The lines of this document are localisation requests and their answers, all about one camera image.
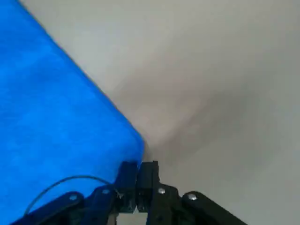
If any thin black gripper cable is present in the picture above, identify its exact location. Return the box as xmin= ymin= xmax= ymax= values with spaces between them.
xmin=23 ymin=174 xmax=113 ymax=215

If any blue towel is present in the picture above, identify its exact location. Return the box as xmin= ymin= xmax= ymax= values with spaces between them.
xmin=0 ymin=0 xmax=146 ymax=222

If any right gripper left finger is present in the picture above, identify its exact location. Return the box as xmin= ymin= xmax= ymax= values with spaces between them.
xmin=10 ymin=161 xmax=139 ymax=225

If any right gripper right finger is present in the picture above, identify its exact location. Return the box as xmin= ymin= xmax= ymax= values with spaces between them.
xmin=136 ymin=160 xmax=248 ymax=225

